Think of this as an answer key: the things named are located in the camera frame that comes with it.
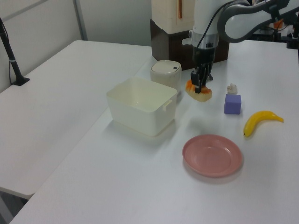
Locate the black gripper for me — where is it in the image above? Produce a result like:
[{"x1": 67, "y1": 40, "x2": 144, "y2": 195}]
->
[{"x1": 190, "y1": 44, "x2": 216, "y2": 95}]

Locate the orange glazed bread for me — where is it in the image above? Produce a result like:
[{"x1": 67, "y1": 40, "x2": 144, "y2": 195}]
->
[{"x1": 185, "y1": 80, "x2": 214, "y2": 103}]

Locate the crumpled white paper ball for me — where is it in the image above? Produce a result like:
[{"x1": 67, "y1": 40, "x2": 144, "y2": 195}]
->
[{"x1": 226, "y1": 83, "x2": 238, "y2": 95}]

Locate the brown drawer unit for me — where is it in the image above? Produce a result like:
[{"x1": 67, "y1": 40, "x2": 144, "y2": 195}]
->
[{"x1": 149, "y1": 19, "x2": 231, "y2": 71}]

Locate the cream lidded trash can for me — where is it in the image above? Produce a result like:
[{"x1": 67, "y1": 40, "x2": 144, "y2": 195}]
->
[{"x1": 150, "y1": 60, "x2": 182, "y2": 98}]

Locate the purple foam cube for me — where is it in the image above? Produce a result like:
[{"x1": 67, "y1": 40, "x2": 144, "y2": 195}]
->
[{"x1": 224, "y1": 94, "x2": 242, "y2": 115}]

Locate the yellow banana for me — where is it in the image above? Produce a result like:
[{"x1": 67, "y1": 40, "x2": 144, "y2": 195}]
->
[{"x1": 243, "y1": 111, "x2": 285, "y2": 139}]

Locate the cream storage cabinet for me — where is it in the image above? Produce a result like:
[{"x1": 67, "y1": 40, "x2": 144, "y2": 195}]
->
[{"x1": 151, "y1": 0, "x2": 196, "y2": 33}]

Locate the cream plastic storage bin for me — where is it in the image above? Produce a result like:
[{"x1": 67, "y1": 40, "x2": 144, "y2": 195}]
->
[{"x1": 106, "y1": 77, "x2": 178, "y2": 137}]

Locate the black electronics box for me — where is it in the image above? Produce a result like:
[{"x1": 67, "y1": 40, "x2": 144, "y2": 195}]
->
[{"x1": 251, "y1": 28, "x2": 287, "y2": 42}]

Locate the pink plate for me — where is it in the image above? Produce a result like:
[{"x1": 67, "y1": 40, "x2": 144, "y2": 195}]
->
[{"x1": 182, "y1": 134, "x2": 243, "y2": 178}]

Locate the black pole stand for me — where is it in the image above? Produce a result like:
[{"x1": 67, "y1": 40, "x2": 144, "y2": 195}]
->
[{"x1": 0, "y1": 17, "x2": 30, "y2": 86}]

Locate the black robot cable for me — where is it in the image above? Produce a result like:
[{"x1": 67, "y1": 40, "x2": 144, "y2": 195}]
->
[{"x1": 195, "y1": 0, "x2": 236, "y2": 52}]

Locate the black clamp mount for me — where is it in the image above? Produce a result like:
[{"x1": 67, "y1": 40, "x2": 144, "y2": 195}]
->
[{"x1": 285, "y1": 14, "x2": 299, "y2": 49}]

